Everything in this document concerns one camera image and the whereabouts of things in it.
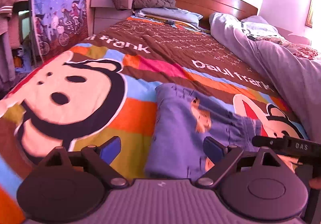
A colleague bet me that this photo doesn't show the grey duvet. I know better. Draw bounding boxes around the grey duvet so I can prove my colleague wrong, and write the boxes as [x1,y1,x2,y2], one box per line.
[209,12,320,142]

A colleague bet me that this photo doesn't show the colourful paul frank blanket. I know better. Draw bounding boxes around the colourful paul frank blanket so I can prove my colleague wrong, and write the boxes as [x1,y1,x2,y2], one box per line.
[1,17,307,223]

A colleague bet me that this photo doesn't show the light blue pillow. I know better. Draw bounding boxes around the light blue pillow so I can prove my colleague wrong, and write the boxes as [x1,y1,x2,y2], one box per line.
[135,7,203,28]

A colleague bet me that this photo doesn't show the blue fabric wardrobe cover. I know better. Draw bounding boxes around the blue fabric wardrobe cover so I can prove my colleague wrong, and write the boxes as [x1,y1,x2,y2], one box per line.
[31,0,88,61]

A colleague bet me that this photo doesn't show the blue patterned pants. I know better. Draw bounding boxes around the blue patterned pants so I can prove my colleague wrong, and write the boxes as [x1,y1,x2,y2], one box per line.
[144,83,262,180]

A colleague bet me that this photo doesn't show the floral pink bedding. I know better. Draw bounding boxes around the floral pink bedding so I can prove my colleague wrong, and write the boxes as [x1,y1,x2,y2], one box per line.
[256,36,319,60]

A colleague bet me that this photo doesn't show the wooden headboard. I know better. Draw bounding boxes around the wooden headboard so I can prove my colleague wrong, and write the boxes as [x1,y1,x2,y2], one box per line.
[176,0,258,30]

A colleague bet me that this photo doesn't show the white nightstand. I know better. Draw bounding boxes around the white nightstand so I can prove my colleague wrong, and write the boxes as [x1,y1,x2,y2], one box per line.
[90,0,133,34]

